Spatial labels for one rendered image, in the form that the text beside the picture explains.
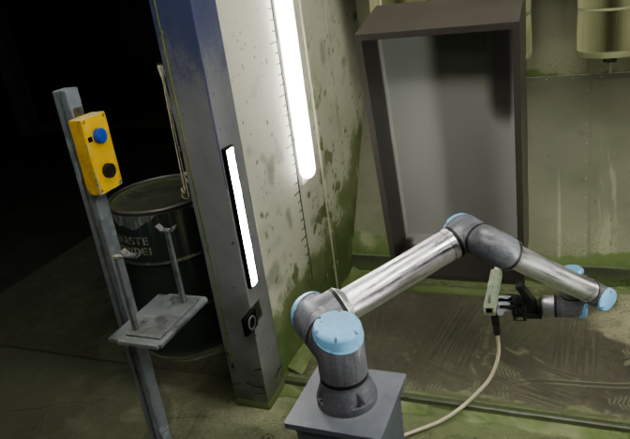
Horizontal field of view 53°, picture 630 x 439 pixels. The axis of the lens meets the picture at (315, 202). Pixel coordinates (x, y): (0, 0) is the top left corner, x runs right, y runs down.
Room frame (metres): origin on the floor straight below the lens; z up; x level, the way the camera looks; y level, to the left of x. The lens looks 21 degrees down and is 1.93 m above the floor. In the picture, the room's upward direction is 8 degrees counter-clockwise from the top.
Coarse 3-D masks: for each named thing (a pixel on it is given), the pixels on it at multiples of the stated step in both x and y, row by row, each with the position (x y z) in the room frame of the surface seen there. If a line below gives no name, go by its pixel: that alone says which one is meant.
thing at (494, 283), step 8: (496, 272) 2.38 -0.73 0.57; (488, 280) 2.33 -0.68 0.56; (496, 280) 2.31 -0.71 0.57; (488, 288) 2.26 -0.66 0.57; (496, 288) 2.25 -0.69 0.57; (488, 296) 2.18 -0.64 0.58; (496, 296) 2.20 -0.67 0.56; (488, 304) 2.15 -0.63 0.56; (496, 304) 2.16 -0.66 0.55; (488, 312) 2.14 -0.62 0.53; (496, 312) 2.22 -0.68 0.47; (496, 320) 2.23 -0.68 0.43; (496, 328) 2.23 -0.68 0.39
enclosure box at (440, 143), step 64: (448, 0) 2.61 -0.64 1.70; (512, 0) 2.44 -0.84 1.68; (384, 64) 2.80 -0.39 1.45; (448, 64) 2.70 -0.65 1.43; (512, 64) 2.60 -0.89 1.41; (384, 128) 2.73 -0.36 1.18; (448, 128) 2.76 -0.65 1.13; (512, 128) 2.66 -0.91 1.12; (384, 192) 2.57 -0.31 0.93; (448, 192) 2.84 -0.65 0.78; (512, 192) 2.72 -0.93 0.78
